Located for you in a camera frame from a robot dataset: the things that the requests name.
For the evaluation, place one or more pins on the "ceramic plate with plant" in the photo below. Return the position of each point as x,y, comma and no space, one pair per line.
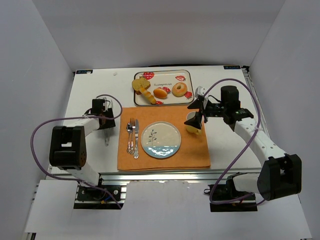
161,140

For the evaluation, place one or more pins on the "twisted baguette bread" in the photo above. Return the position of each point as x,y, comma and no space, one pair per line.
148,95

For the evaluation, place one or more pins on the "glazed bagel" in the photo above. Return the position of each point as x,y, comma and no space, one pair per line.
179,89

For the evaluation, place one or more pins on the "yellow mug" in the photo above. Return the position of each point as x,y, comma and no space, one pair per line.
192,129

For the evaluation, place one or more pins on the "aluminium frame rail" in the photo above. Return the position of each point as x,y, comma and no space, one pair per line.
208,176

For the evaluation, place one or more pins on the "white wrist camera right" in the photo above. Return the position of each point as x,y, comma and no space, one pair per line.
199,92

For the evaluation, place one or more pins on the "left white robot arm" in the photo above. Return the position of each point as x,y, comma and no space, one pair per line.
68,149

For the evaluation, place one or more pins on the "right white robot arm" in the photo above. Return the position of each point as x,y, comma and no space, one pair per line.
281,173

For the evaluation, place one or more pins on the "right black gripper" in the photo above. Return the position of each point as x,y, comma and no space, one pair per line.
203,113

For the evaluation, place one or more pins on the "silver knife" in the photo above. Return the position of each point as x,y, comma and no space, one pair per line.
136,146

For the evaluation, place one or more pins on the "sliced loaf bread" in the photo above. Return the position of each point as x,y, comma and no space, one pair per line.
140,83

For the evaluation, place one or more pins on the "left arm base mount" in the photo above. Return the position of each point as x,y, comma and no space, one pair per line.
88,198

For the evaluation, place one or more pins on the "silver fork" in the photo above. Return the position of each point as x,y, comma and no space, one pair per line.
132,124

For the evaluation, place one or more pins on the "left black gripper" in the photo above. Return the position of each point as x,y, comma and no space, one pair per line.
107,122

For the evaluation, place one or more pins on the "strawberry pattern tray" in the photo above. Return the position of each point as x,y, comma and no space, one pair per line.
166,79

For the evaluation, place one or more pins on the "orange cloth placemat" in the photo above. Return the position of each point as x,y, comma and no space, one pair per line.
192,154

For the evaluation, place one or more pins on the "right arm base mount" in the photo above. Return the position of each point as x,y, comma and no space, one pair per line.
237,194

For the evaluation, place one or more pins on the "round orange bun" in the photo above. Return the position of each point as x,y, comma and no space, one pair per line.
160,93

